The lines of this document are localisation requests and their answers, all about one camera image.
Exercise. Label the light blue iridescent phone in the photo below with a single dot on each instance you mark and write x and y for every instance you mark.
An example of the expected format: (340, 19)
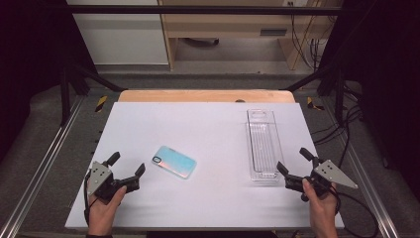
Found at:
(175, 162)

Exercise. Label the black metal stand strut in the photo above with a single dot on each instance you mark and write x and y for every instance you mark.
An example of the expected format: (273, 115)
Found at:
(95, 79)
(310, 81)

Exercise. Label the clear plastic tray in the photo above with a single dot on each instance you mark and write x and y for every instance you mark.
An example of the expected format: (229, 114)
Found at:
(264, 145)

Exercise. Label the person's left hand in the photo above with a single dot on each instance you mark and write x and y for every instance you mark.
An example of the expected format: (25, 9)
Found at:
(104, 214)

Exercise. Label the light wooden desk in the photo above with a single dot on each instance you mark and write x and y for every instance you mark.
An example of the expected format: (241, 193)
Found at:
(224, 23)

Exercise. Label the white cabinet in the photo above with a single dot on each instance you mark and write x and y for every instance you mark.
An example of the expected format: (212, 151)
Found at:
(122, 43)

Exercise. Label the wooden table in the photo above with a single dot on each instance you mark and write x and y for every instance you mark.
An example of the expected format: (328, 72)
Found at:
(198, 95)

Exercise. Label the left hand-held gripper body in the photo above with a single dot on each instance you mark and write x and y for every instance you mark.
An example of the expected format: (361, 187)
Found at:
(99, 178)

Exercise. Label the yellow black striped tape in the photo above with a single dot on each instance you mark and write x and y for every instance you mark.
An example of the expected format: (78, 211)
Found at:
(312, 104)
(101, 103)

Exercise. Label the person's right hand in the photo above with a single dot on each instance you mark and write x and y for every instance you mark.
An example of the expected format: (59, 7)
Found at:
(320, 211)

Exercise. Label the black horizontal frame bar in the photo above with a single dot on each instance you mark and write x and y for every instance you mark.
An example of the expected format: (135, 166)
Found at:
(198, 10)

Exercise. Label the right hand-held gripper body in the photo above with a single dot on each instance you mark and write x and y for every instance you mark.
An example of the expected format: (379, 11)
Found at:
(330, 175)

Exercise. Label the aluminium rail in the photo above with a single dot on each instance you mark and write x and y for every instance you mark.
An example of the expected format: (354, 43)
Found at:
(369, 185)
(43, 162)

